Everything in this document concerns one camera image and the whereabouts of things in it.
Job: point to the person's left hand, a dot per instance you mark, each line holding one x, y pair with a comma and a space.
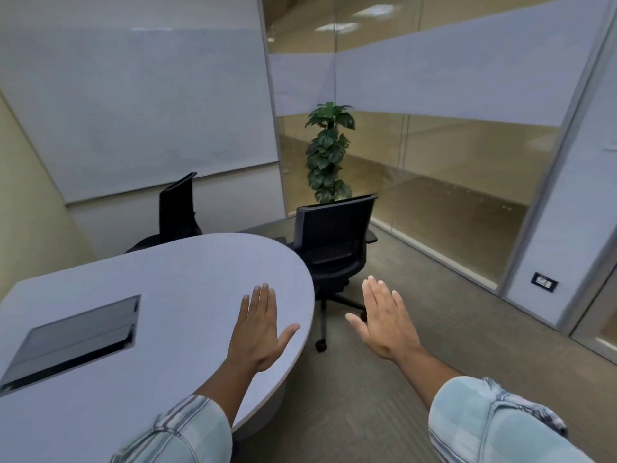
254, 339

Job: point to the person's right hand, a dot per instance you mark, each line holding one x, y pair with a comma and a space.
388, 327

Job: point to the person's left middle finger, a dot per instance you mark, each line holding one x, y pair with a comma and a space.
262, 304

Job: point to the person's right little finger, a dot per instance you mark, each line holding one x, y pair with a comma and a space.
400, 309

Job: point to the person's left little finger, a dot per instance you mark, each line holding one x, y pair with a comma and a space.
244, 312

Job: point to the person's right thumb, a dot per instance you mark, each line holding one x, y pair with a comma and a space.
355, 325

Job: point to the person's left thumb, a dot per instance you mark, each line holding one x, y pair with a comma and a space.
289, 335

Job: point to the person's right middle finger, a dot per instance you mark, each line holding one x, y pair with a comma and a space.
377, 296

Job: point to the person's right forearm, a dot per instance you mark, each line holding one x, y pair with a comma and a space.
472, 419

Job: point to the person's left forearm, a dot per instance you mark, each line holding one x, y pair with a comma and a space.
212, 409

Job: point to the black mesh office chair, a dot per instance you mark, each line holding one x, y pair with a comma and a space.
332, 236
177, 212

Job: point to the white oval table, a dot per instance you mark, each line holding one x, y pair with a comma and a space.
168, 284

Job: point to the green potted plant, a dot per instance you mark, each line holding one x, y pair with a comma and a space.
328, 149

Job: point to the large white whiteboard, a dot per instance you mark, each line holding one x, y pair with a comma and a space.
135, 91

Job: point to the black wall socket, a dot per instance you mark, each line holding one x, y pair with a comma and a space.
544, 282

